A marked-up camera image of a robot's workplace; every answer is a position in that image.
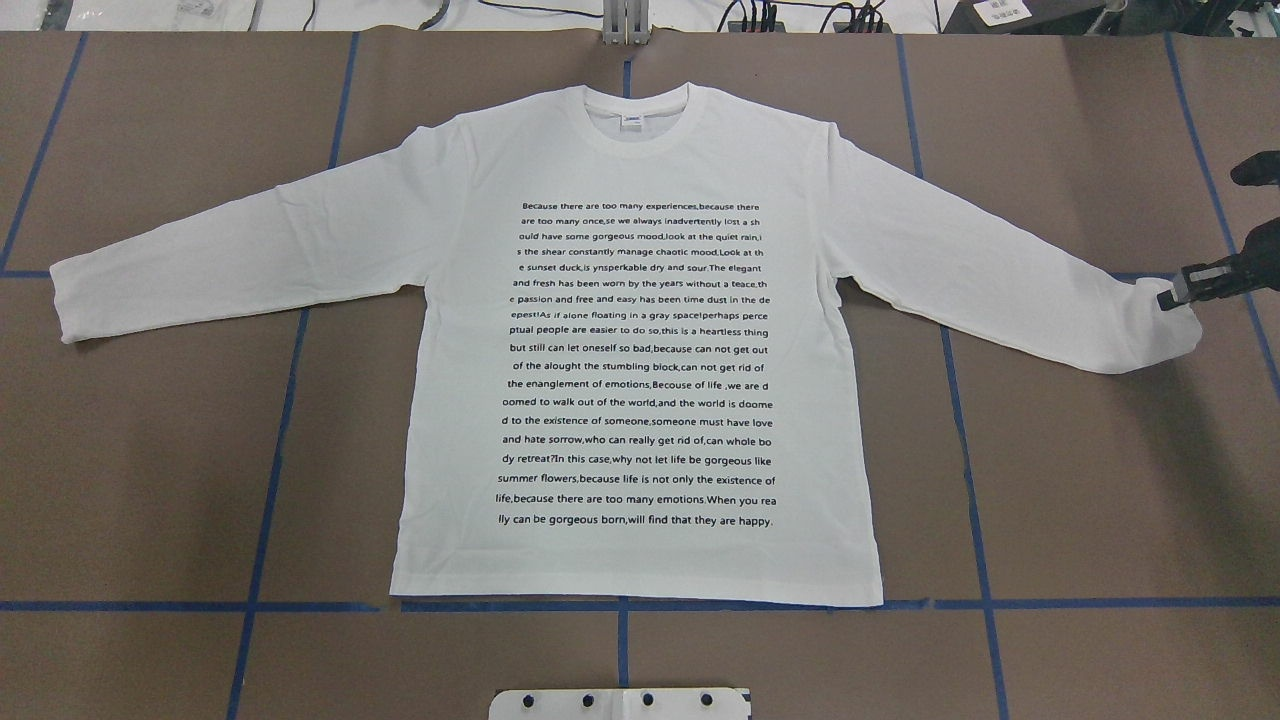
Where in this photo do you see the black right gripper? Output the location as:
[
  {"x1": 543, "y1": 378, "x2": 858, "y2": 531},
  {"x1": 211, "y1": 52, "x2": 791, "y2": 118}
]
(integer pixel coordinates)
[{"x1": 1157, "y1": 218, "x2": 1280, "y2": 311}]

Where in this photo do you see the white long-sleeve printed shirt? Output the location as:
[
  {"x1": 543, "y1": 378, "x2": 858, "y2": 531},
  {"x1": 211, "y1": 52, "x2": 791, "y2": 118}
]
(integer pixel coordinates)
[{"x1": 50, "y1": 85, "x2": 1202, "y2": 607}]

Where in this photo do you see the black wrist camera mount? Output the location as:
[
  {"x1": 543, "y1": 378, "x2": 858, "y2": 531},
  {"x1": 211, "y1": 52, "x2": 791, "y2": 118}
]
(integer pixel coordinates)
[{"x1": 1230, "y1": 150, "x2": 1280, "y2": 187}]

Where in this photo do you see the aluminium frame post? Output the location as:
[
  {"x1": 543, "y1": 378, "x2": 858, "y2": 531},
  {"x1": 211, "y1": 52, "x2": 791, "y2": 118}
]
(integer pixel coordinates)
[{"x1": 602, "y1": 0, "x2": 652, "y2": 46}]

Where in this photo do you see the white camera stand column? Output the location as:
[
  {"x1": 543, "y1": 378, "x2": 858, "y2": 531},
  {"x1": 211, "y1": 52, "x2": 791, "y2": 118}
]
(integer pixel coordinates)
[{"x1": 488, "y1": 687, "x2": 753, "y2": 719}]

